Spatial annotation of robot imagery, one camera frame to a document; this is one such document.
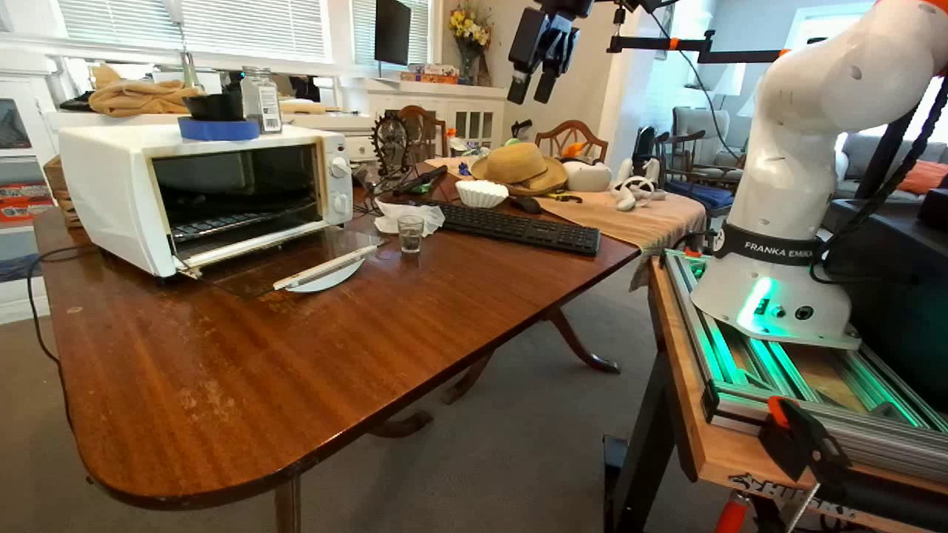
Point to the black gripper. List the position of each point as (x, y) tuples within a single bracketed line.
[(542, 52)]

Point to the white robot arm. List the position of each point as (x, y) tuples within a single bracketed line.
[(762, 275)]

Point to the yellow flower vase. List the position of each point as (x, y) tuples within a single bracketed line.
[(472, 37)]

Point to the white cabinet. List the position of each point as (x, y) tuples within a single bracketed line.
[(475, 114)]

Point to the wooden chair back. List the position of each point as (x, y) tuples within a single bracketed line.
[(574, 141)]

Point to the tan straw hat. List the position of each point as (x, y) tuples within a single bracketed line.
[(522, 167)]

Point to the black monitor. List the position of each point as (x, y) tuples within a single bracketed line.
[(392, 31)]

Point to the white bowl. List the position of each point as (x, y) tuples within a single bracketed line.
[(482, 194)]

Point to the white headphones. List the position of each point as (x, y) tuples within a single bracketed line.
[(633, 191)]

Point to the black keyboard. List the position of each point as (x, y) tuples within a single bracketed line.
[(522, 228)]

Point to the white crumpled napkin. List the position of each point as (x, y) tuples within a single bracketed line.
[(392, 213)]

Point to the beige table runner cloth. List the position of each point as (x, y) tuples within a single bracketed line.
[(647, 226)]

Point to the small glass cup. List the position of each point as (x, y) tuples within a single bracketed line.
[(410, 234)]

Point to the white labelled box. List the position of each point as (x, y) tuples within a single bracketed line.
[(262, 102)]

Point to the white oven door on table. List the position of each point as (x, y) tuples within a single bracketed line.
[(324, 275)]

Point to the black pan on oven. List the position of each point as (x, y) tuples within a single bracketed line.
[(216, 107)]

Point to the blue tape roll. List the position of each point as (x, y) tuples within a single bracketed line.
[(217, 130)]

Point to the white toaster oven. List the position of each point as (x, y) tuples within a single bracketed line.
[(128, 179)]

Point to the tan folded cloth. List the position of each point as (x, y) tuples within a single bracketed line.
[(124, 99)]

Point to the wooden dining table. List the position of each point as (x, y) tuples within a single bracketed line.
[(217, 388)]

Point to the black camera boom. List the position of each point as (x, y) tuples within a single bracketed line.
[(704, 49)]

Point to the robot mounting base frame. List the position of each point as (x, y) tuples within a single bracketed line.
[(709, 392)]

